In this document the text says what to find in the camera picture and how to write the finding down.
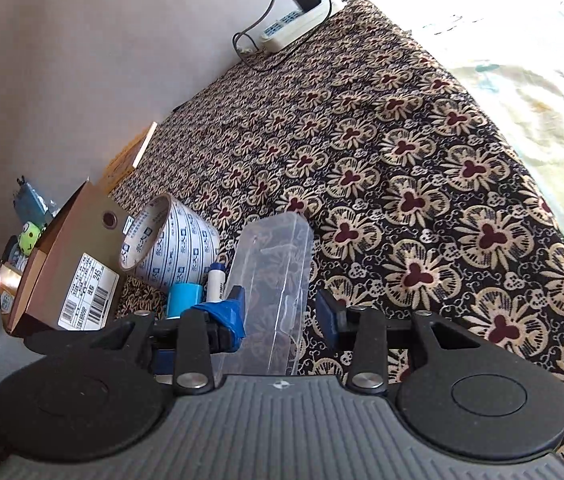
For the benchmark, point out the brown cardboard box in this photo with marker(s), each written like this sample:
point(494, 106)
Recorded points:
point(76, 245)

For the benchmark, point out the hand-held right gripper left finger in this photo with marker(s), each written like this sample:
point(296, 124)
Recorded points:
point(229, 317)

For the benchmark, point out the small blue cylinder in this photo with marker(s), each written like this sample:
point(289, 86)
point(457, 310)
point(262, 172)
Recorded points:
point(184, 300)

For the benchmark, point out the blue pouch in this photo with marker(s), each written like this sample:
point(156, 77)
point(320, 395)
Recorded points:
point(31, 202)

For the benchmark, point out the clear plastic container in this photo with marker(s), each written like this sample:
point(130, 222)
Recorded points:
point(272, 270)

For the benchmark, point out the white marker with blue cap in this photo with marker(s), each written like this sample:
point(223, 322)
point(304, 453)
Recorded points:
point(215, 285)

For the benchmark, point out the green frog plush toy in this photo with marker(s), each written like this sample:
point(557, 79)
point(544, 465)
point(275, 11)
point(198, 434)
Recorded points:
point(29, 237)

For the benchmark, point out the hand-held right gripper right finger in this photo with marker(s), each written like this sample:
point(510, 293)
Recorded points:
point(326, 315)

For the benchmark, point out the printed packing tape roll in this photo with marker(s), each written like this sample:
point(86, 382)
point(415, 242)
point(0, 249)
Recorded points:
point(181, 240)

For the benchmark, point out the white power strip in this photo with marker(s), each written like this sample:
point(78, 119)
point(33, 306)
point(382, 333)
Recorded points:
point(287, 30)

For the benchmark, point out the yellow book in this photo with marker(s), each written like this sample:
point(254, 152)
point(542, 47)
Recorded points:
point(124, 165)

